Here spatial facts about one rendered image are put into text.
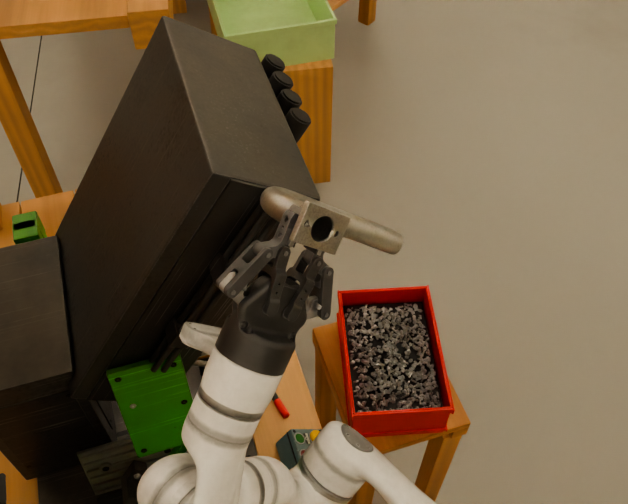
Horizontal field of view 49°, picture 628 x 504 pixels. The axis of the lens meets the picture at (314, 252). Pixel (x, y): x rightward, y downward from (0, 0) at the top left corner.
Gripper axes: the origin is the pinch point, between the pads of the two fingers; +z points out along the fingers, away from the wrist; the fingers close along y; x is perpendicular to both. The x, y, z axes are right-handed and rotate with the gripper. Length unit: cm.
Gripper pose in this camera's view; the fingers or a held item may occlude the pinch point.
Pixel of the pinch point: (306, 229)
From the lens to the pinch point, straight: 67.5
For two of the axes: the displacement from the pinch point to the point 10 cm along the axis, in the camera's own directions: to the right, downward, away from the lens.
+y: -7.3, -2.3, -6.4
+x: -5.5, -3.5, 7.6
